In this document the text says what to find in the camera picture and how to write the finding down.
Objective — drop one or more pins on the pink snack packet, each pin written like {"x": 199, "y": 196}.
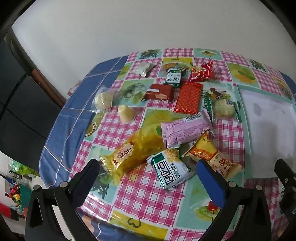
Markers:
{"x": 185, "y": 131}

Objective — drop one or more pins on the dark green snack packet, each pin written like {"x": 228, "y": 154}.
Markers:
{"x": 173, "y": 77}

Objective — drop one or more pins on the clear round pastry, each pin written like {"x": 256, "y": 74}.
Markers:
{"x": 103, "y": 100}

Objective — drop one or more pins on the brown wooden post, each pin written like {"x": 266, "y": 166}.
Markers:
{"x": 47, "y": 87}

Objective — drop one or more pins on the colourful toys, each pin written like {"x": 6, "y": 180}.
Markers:
{"x": 16, "y": 192}

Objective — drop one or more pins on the orange cream snack packet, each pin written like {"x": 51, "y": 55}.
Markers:
{"x": 208, "y": 153}

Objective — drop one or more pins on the pale yellow jelly cup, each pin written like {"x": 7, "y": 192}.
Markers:
{"x": 126, "y": 113}

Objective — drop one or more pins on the yellow bread packet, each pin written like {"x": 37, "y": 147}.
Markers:
{"x": 129, "y": 155}

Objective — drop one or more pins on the white grey snack packet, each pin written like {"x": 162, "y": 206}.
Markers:
{"x": 141, "y": 68}

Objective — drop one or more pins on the mint green tray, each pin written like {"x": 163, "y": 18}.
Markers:
{"x": 266, "y": 120}

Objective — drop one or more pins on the green white snack packet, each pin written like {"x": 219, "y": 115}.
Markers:
{"x": 171, "y": 170}

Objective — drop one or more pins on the orange red snack packet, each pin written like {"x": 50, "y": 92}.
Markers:
{"x": 196, "y": 73}

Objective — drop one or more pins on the dark red snack box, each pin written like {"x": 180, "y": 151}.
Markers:
{"x": 159, "y": 92}

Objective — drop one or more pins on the blue checked cloth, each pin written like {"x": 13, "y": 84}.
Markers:
{"x": 76, "y": 115}

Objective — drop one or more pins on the dark cabinet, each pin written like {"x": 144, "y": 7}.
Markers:
{"x": 20, "y": 111}

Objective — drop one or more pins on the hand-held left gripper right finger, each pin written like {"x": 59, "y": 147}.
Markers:
{"x": 212, "y": 183}

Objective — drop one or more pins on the clear green-edged cookie packet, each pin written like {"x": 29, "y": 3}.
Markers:
{"x": 223, "y": 108}

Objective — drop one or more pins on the pink checked picture tablecloth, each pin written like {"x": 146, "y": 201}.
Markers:
{"x": 143, "y": 204}

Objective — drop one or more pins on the red patterned packet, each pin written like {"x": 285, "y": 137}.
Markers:
{"x": 188, "y": 98}

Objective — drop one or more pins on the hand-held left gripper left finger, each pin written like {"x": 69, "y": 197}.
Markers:
{"x": 87, "y": 177}

